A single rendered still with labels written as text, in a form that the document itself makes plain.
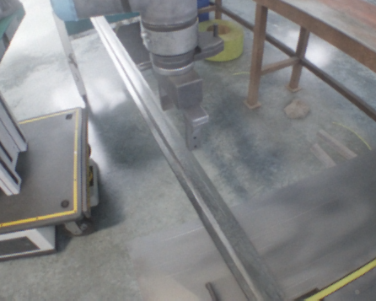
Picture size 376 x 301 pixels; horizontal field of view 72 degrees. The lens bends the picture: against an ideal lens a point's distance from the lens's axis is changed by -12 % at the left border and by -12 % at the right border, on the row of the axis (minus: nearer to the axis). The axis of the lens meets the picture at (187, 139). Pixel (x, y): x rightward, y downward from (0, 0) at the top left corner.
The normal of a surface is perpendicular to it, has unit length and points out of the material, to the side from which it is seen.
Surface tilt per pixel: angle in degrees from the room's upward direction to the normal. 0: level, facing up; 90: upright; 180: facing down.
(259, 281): 0
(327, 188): 0
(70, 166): 0
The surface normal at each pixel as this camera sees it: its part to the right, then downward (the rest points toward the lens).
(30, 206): -0.05, -0.69
